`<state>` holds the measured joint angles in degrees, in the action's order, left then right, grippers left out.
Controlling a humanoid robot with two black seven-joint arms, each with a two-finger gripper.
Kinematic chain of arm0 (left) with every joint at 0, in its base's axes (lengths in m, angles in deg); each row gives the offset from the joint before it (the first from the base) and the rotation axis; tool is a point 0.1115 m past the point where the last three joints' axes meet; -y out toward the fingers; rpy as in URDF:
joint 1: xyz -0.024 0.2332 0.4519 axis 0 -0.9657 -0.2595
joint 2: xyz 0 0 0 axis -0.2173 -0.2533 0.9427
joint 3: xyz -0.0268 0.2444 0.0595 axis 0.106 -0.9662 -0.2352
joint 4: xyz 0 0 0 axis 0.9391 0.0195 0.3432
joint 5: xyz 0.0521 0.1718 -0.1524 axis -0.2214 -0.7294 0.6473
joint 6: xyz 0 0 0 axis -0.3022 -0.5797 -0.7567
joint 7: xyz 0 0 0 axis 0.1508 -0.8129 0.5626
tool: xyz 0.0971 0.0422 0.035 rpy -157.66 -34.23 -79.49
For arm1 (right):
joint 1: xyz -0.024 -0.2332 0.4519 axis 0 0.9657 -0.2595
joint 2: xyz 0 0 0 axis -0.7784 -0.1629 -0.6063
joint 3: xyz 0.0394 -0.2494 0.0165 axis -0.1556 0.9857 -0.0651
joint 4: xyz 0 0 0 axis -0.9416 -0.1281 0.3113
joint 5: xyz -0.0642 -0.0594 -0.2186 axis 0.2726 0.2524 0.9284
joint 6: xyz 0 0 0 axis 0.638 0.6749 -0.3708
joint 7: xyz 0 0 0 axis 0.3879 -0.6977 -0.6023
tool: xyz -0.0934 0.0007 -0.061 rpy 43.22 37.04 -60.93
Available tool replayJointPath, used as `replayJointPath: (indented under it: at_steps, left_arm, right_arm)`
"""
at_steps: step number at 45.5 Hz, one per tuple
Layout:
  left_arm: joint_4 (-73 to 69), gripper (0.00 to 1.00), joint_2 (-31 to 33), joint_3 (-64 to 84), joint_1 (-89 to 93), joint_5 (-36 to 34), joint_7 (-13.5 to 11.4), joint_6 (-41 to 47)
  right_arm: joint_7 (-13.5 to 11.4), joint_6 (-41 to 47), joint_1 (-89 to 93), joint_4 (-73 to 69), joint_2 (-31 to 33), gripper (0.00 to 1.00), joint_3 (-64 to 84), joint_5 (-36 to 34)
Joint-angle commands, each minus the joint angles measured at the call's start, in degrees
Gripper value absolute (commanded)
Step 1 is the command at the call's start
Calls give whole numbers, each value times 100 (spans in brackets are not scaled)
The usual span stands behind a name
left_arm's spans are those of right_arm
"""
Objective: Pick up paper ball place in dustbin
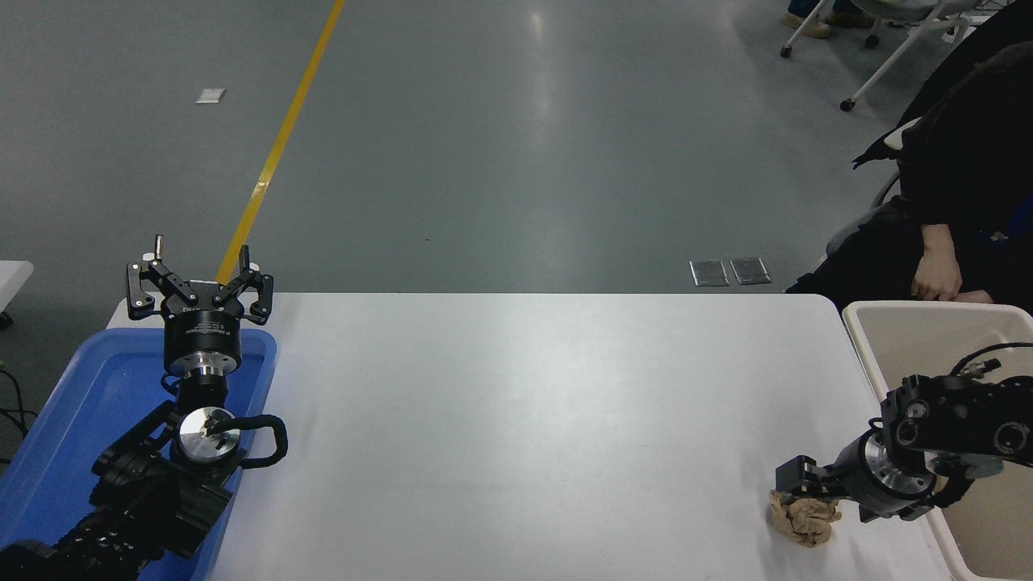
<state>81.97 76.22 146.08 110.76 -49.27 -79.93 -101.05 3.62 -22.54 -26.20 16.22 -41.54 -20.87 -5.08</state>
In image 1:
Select yellow floor tape line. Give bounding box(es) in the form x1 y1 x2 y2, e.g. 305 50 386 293
215 0 347 286

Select blue plastic tray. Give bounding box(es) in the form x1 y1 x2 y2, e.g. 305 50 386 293
0 327 278 581

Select black floor cables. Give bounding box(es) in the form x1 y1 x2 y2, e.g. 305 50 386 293
0 360 38 466

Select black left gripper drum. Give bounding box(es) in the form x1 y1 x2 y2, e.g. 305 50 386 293
164 299 244 371

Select person's right hand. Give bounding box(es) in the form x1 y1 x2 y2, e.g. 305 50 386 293
912 224 964 303

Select tan paper ball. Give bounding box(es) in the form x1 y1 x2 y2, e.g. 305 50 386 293
767 488 843 549

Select large pale plastic bin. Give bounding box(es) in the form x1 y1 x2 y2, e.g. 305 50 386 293
843 300 1033 581

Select black jacket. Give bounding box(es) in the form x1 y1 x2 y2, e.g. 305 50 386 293
852 0 1033 171

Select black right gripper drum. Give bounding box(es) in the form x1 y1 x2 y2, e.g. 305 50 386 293
834 431 882 523

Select small white side table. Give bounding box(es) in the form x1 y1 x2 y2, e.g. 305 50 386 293
0 259 36 330

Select person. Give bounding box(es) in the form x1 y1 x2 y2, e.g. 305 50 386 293
787 40 1033 316
786 0 877 40

